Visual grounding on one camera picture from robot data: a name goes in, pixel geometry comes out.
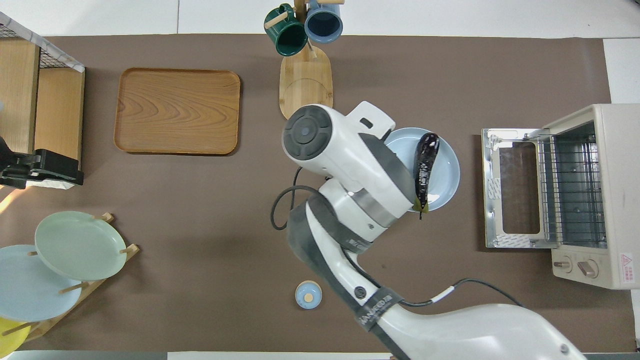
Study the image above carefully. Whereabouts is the pale green plate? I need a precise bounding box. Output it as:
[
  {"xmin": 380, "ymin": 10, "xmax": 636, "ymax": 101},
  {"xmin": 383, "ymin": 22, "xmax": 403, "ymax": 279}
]
[{"xmin": 34, "ymin": 210, "xmax": 128, "ymax": 282}]

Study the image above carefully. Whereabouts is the wooden plate rack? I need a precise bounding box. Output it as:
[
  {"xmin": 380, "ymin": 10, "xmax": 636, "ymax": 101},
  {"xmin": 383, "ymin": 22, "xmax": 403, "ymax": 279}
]
[{"xmin": 0, "ymin": 212, "xmax": 141, "ymax": 343}]

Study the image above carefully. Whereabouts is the black wire basket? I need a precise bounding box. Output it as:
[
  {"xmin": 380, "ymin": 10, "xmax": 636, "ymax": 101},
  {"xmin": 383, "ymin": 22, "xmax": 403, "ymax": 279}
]
[{"xmin": 0, "ymin": 11, "xmax": 86, "ymax": 71}]

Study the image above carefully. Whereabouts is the brown wooden tray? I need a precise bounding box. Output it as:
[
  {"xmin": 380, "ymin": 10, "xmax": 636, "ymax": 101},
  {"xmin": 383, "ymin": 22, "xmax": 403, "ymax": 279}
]
[{"xmin": 114, "ymin": 67, "xmax": 242, "ymax": 156}]

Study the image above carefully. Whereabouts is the yellow plate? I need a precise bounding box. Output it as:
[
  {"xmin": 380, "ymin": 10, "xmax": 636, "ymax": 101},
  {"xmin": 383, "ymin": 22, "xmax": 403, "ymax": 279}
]
[{"xmin": 0, "ymin": 316, "xmax": 31, "ymax": 353}]

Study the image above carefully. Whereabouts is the dark green mug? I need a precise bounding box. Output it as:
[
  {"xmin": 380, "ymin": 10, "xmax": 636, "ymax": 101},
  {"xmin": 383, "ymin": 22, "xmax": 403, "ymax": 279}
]
[{"xmin": 265, "ymin": 4, "xmax": 309, "ymax": 57}]

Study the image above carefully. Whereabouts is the metal oven wire rack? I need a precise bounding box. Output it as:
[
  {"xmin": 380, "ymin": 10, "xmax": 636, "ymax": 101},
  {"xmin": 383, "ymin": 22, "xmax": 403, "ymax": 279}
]
[{"xmin": 537, "ymin": 134, "xmax": 609, "ymax": 247}]

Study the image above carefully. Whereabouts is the light blue racked plate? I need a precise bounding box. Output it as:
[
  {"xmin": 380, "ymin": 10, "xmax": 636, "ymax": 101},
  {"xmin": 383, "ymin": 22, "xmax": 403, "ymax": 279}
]
[{"xmin": 0, "ymin": 244, "xmax": 83, "ymax": 322}]

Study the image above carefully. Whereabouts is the cream toaster oven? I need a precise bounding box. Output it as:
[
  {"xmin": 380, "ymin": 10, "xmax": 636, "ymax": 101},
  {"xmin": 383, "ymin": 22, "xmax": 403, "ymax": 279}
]
[{"xmin": 537, "ymin": 103, "xmax": 640, "ymax": 291}]

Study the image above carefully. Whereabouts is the dark purple eggplant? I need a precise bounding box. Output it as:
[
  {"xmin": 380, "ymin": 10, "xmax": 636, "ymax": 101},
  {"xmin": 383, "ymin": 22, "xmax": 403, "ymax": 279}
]
[{"xmin": 412, "ymin": 132, "xmax": 441, "ymax": 221}]

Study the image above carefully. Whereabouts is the blue mug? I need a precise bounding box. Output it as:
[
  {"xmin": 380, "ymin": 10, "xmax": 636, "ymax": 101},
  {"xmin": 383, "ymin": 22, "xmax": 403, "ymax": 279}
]
[{"xmin": 304, "ymin": 0, "xmax": 344, "ymax": 44}]

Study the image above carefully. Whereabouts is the wooden mug tree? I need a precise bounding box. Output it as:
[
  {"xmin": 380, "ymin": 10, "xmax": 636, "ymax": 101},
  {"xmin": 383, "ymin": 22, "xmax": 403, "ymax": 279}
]
[{"xmin": 264, "ymin": 0, "xmax": 346, "ymax": 120}]

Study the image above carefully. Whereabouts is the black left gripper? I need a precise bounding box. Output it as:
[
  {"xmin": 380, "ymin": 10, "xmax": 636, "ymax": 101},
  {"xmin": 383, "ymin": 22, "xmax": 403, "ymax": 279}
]
[{"xmin": 0, "ymin": 149, "xmax": 85, "ymax": 190}]

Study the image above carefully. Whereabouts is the brown table mat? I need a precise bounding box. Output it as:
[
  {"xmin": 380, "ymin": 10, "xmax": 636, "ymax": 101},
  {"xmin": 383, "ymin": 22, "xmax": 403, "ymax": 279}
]
[{"xmin": 0, "ymin": 34, "xmax": 633, "ymax": 353}]

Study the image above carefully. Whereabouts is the wooden shelf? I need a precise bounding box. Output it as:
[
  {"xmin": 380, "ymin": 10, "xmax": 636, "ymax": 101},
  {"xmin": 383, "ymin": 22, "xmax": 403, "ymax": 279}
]
[{"xmin": 0, "ymin": 37, "xmax": 86, "ymax": 162}]

